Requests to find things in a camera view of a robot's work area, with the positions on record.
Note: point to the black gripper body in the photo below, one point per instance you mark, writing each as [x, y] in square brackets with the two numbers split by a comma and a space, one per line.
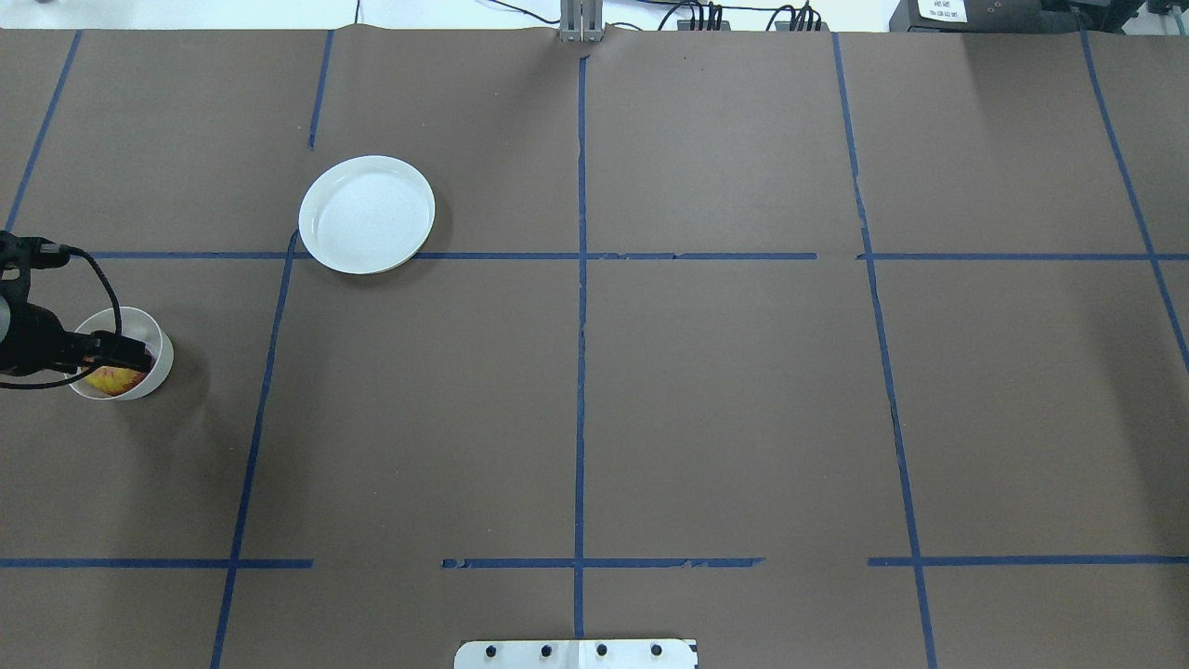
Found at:
[33, 339]

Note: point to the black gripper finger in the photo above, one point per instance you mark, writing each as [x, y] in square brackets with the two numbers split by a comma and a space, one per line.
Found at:
[107, 349]

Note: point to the red yellow apple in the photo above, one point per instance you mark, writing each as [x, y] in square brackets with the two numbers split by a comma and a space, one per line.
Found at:
[114, 381]

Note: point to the white bowl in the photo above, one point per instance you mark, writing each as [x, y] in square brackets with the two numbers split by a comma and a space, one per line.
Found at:
[139, 325]

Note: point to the white round plate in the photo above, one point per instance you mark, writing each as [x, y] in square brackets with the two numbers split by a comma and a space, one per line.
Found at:
[366, 215]

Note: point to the brown paper table cover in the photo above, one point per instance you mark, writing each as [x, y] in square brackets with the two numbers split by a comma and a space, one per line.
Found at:
[858, 350]

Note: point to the black device with label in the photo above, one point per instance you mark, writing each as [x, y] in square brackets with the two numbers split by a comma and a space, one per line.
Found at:
[1012, 17]

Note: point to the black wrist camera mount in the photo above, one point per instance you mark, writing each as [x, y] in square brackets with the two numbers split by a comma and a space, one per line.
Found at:
[21, 255]

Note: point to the grey metal camera post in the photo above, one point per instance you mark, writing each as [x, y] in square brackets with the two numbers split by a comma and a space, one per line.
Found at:
[581, 21]

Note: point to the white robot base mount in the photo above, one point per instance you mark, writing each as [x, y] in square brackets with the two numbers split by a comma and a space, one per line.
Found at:
[578, 653]

